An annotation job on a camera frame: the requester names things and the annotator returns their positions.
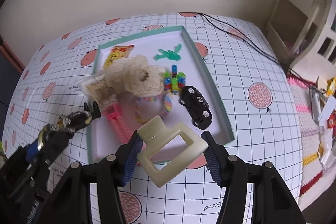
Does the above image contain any brown door frame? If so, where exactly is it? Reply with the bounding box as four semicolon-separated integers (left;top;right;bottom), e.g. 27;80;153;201
0;38;25;73

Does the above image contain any green plastic dragonfly toy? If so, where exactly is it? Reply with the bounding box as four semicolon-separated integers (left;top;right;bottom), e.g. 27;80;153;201
153;44;182;61

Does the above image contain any pink knitted rug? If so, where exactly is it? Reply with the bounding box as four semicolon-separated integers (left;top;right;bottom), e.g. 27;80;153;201
286;76;335;199

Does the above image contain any black cable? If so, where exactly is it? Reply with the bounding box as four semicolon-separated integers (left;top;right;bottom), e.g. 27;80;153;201
195;12;316;85

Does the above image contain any pomegranate print grid bedsheet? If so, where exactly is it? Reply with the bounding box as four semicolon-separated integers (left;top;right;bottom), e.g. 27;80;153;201
2;13;302;223

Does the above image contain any cream square hair claw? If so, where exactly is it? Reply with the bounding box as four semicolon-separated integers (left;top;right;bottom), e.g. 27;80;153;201
137;116;209;188

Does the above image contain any clutter pile on floor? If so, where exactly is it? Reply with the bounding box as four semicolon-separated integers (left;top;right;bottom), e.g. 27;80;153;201
310;77;335;170

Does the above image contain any pink hair clip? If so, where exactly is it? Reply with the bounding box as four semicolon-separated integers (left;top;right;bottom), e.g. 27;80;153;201
103;103;133;144

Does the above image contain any black toy car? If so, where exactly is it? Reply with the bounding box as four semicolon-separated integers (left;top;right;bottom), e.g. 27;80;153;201
179;86;213;130

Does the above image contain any cream lace scrunchie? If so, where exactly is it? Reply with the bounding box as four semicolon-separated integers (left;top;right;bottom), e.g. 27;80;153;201
104;55;165;97

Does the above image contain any cotton swabs plastic bag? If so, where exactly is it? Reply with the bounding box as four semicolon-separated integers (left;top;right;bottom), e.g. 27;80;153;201
77;72;118;109

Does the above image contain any teal shallow cardboard tray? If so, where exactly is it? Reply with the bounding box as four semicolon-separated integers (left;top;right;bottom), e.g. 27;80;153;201
79;26;234;162

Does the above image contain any black gold robot toy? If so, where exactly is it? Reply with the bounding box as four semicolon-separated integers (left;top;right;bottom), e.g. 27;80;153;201
37;101;101;151

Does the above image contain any white wooden shelf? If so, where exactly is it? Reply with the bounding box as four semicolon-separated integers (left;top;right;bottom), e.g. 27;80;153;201
264;0;328;65

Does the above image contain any yellow rice cracker packet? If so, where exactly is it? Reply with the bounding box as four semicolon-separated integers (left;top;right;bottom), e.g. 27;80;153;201
103;45;134;69

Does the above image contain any white cutout cabinet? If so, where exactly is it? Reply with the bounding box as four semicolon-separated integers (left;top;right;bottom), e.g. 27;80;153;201
290;0;335;82

